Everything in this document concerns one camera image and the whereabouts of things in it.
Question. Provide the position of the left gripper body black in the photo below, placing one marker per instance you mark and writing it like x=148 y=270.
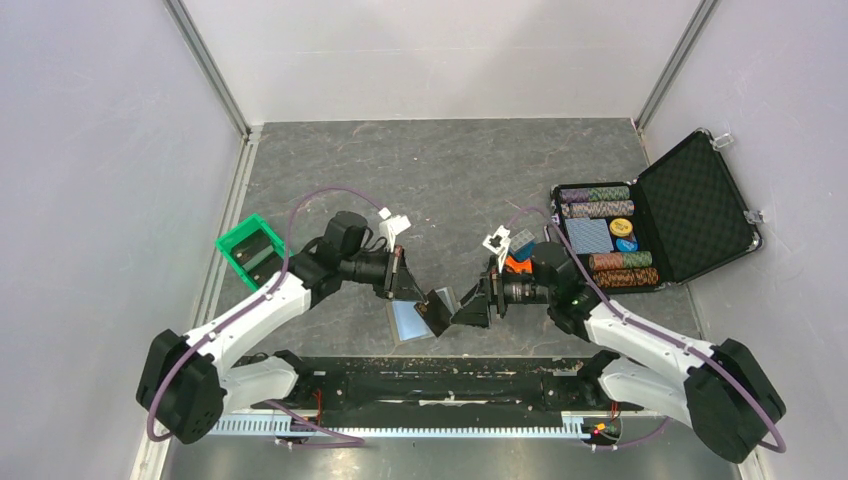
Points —
x=376 y=269

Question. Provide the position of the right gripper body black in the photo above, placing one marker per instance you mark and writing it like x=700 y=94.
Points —
x=515 y=289

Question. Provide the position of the dark credit card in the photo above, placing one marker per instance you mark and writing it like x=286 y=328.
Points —
x=257 y=256
x=435 y=313

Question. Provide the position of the grey card holder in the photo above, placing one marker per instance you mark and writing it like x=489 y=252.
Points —
x=407 y=325

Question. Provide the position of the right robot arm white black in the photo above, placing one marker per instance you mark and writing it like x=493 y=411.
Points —
x=720 y=391

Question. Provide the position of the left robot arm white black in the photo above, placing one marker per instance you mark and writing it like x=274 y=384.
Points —
x=189 y=381

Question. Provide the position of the blue playing card deck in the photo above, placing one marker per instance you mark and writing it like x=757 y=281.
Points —
x=589 y=236

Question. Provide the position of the orange curved block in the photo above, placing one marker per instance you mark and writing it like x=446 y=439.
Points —
x=518 y=267

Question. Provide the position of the blue toy brick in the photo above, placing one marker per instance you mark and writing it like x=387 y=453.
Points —
x=524 y=252

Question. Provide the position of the grey toy brick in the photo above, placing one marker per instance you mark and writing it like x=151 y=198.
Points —
x=521 y=239

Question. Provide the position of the bottom poker chip row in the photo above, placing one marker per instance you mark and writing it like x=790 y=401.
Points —
x=626 y=278

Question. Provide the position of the poker chip row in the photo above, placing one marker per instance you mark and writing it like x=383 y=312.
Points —
x=618 y=260
x=599 y=209
x=626 y=278
x=594 y=194

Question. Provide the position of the blue round chip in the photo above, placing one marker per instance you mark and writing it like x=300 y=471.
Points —
x=626 y=245

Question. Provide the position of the yellow dealer button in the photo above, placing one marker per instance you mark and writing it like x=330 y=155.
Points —
x=621 y=227

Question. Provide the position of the green plastic bin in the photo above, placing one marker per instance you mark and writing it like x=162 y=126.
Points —
x=239 y=232

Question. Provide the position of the top poker chip row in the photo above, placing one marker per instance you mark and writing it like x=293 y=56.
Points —
x=594 y=194

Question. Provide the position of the black poker chip case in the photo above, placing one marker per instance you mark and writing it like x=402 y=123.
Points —
x=689 y=213

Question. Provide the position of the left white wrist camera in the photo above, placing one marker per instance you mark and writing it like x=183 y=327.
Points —
x=391 y=226

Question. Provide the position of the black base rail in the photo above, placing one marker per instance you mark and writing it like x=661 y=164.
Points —
x=444 y=392

